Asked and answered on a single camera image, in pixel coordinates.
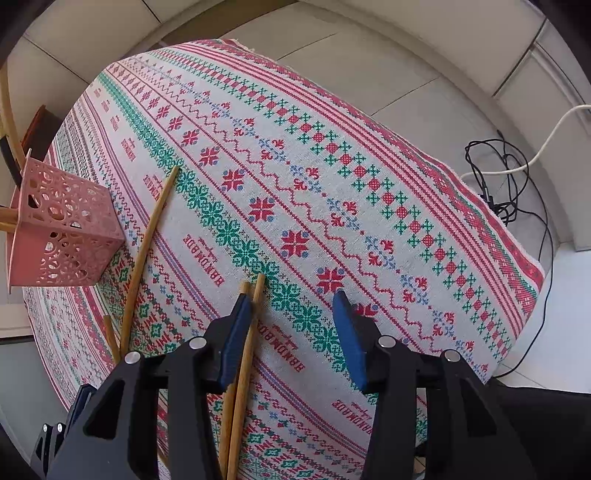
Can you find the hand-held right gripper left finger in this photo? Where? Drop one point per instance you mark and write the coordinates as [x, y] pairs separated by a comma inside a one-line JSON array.
[[235, 332]]

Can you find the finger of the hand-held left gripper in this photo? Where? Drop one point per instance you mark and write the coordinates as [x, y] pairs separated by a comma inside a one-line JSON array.
[[82, 404], [50, 447]]

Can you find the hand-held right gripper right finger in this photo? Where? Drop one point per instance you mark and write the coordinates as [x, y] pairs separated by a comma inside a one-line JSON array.
[[353, 341]]

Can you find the bamboo chopstick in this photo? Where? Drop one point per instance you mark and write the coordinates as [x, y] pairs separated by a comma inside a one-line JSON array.
[[5, 214], [227, 424], [111, 339], [150, 240], [244, 401], [5, 227], [10, 120]]

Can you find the pink perforated utensil holder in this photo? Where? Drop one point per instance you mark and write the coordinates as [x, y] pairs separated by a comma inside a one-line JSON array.
[[64, 230]]

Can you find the patterned woven tablecloth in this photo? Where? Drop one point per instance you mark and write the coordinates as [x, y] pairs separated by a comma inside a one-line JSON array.
[[323, 184]]

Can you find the person's leg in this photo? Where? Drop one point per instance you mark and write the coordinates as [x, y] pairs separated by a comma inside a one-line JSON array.
[[545, 429]]

